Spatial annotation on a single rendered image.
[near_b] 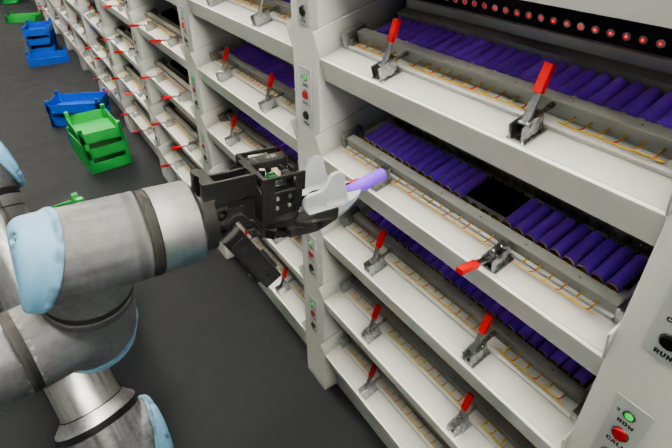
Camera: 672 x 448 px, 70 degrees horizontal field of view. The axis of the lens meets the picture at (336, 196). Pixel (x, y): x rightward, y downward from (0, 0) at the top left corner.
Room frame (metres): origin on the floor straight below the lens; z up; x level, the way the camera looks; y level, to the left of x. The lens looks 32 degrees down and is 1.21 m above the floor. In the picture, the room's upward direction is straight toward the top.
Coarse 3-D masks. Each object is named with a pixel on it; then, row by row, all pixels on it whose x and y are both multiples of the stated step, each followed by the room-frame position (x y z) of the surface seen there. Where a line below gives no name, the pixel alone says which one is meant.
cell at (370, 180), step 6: (372, 174) 0.56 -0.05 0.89; (378, 174) 0.56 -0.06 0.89; (384, 174) 0.56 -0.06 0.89; (360, 180) 0.55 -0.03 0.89; (366, 180) 0.55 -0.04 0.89; (372, 180) 0.55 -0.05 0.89; (378, 180) 0.55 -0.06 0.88; (384, 180) 0.56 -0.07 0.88; (348, 186) 0.54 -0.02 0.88; (354, 186) 0.54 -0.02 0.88; (360, 186) 0.54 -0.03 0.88; (366, 186) 0.54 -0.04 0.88; (372, 186) 0.55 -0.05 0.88; (360, 192) 0.54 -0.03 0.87
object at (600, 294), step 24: (360, 144) 0.85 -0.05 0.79; (408, 168) 0.75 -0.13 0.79; (408, 192) 0.70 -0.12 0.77; (432, 192) 0.68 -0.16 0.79; (480, 216) 0.60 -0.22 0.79; (504, 240) 0.56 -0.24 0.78; (528, 240) 0.54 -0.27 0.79; (552, 264) 0.49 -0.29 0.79; (576, 288) 0.46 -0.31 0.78; (600, 288) 0.44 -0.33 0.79
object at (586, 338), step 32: (352, 128) 0.90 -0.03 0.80; (352, 160) 0.84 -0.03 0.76; (384, 192) 0.73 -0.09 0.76; (416, 224) 0.64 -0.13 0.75; (448, 224) 0.62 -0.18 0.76; (448, 256) 0.58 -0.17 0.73; (480, 256) 0.55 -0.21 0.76; (480, 288) 0.53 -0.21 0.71; (512, 288) 0.49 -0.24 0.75; (544, 288) 0.48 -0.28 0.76; (544, 320) 0.44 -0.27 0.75; (576, 320) 0.42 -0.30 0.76; (608, 320) 0.42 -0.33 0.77; (576, 352) 0.40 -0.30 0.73
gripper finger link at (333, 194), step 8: (328, 176) 0.49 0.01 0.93; (336, 176) 0.49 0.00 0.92; (344, 176) 0.50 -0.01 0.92; (328, 184) 0.49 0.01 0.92; (336, 184) 0.50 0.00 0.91; (344, 184) 0.50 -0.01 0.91; (312, 192) 0.48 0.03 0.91; (320, 192) 0.48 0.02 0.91; (328, 192) 0.49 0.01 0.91; (336, 192) 0.50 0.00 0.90; (344, 192) 0.50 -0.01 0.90; (352, 192) 0.52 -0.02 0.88; (304, 200) 0.47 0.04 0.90; (312, 200) 0.48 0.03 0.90; (320, 200) 0.48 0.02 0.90; (328, 200) 0.49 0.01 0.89; (336, 200) 0.50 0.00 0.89; (344, 200) 0.50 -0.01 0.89; (352, 200) 0.51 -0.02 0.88; (304, 208) 0.47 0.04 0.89; (312, 208) 0.48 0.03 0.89; (320, 208) 0.48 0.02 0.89; (328, 208) 0.48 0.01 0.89; (344, 208) 0.50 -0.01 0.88
